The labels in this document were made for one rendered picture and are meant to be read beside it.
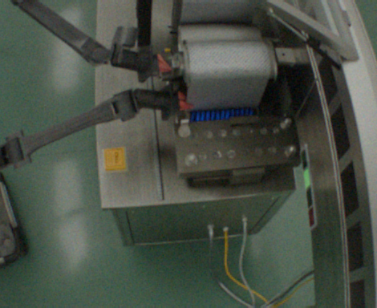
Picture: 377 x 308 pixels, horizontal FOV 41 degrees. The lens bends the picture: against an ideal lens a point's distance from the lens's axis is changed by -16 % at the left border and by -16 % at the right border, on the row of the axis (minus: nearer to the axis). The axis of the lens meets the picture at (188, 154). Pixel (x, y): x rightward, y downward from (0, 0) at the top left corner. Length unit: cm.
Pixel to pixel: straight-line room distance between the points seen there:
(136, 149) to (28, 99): 128
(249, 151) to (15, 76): 174
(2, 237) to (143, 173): 97
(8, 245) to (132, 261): 69
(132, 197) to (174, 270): 93
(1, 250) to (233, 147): 129
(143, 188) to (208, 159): 24
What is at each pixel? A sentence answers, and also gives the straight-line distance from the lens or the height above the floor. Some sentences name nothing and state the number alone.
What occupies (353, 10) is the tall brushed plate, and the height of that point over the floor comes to 144.
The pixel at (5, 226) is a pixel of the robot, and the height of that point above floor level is 28.
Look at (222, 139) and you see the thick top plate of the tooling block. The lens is 184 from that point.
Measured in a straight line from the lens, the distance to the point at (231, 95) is 179.
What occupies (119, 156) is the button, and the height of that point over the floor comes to 92.
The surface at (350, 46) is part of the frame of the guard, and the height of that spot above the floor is 169.
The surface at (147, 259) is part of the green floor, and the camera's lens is 278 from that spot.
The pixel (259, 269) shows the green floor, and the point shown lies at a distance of 282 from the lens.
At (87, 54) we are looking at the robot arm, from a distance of 158.
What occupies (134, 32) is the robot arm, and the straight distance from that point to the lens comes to 161.
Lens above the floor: 275
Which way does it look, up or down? 71 degrees down
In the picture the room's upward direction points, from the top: 11 degrees clockwise
